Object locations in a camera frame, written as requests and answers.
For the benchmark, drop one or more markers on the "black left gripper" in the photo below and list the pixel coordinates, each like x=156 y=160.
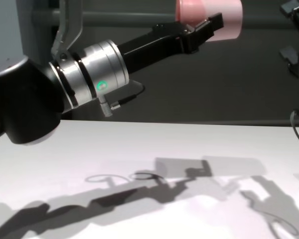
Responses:
x=152 y=47

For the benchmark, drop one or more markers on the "pink plastic cup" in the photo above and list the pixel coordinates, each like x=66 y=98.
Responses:
x=229 y=22

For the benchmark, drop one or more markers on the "grey metal frame bar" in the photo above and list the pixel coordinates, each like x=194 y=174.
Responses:
x=127 y=17

